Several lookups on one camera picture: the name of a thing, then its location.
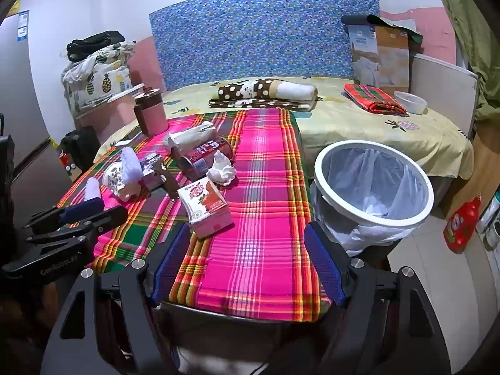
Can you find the grey refrigerator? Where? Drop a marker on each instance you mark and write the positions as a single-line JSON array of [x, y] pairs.
[[23, 105]]

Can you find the white panel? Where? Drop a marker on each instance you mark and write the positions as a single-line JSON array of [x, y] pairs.
[[441, 82]]

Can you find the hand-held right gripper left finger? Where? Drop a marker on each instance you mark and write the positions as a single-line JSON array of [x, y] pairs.
[[172, 261]]

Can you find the red detergent bottle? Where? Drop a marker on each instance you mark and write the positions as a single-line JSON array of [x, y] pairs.
[[463, 224]]

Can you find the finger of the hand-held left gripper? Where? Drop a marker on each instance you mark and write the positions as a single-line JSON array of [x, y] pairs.
[[82, 209], [107, 218]]

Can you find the clear plastic bin liner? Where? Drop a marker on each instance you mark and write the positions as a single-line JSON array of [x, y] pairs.
[[375, 179]]

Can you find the black bag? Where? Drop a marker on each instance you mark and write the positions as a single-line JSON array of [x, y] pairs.
[[93, 45]]

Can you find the pink mug with brown lid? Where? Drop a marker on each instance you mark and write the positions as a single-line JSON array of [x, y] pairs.
[[150, 117]]

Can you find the white round trash bin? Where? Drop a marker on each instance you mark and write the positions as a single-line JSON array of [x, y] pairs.
[[427, 199]]

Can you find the purple white plastic wrapper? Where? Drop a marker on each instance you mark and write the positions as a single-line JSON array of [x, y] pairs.
[[131, 164]]

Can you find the cardboard box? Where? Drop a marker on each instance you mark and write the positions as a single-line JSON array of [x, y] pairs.
[[386, 54]]

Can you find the small red toy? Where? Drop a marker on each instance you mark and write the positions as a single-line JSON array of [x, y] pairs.
[[64, 162]]

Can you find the patterned paper cup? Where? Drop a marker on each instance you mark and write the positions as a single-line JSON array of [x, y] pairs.
[[113, 177]]

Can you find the purple white carton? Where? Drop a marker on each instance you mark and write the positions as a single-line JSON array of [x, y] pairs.
[[151, 164]]

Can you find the white bowl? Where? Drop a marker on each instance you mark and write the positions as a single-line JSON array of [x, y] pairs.
[[410, 103]]

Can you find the white tissue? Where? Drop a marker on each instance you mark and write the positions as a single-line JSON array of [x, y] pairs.
[[220, 172]]

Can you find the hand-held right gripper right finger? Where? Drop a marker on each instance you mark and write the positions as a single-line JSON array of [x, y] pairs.
[[324, 265]]

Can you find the blue floral headboard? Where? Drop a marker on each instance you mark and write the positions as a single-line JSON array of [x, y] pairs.
[[258, 35]]

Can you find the brown strip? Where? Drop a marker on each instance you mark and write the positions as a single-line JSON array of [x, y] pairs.
[[170, 182]]

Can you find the pineapple print bundle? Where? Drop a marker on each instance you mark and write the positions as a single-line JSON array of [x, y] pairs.
[[101, 82]]

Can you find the black suitcase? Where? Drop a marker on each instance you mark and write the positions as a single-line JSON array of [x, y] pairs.
[[80, 146]]

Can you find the pink plaid tablecloth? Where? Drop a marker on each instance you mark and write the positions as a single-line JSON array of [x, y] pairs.
[[258, 187]]

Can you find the red drink can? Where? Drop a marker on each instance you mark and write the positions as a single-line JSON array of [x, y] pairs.
[[203, 156]]

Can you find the pink strawberry milk carton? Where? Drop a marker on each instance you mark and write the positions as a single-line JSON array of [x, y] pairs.
[[205, 207]]

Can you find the green curtain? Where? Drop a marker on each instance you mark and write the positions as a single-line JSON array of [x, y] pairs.
[[468, 15]]

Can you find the white bottle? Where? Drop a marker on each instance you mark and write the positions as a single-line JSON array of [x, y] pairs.
[[491, 218]]

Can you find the folded red plaid cloth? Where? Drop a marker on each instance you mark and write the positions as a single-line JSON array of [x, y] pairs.
[[373, 97]]

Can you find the brown polka dot blanket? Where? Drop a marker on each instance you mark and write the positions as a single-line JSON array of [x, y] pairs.
[[258, 91]]

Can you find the bed with yellow sheet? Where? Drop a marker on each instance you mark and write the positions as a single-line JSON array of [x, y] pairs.
[[371, 136]]

